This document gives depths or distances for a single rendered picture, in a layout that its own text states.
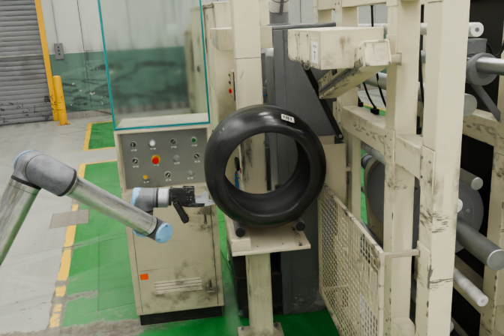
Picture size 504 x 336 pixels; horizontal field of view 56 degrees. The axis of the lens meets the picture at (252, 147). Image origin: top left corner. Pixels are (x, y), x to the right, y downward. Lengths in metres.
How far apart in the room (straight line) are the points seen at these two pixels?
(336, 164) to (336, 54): 0.83
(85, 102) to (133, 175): 8.19
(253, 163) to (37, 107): 9.03
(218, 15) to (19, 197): 3.78
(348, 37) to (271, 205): 0.99
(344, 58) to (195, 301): 1.92
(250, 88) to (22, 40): 8.99
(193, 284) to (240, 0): 1.74
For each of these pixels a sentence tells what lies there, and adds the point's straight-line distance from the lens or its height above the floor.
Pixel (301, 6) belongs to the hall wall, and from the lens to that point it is 11.89.
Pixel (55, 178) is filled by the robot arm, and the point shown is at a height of 1.32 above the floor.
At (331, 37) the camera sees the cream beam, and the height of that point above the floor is 1.76.
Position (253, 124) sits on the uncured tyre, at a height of 1.40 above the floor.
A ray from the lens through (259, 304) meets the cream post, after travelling 2.83.
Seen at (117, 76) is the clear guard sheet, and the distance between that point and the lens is 2.77.
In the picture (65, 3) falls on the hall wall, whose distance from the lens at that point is 10.95.
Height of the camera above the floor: 1.82
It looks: 15 degrees down
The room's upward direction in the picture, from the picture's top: 3 degrees counter-clockwise
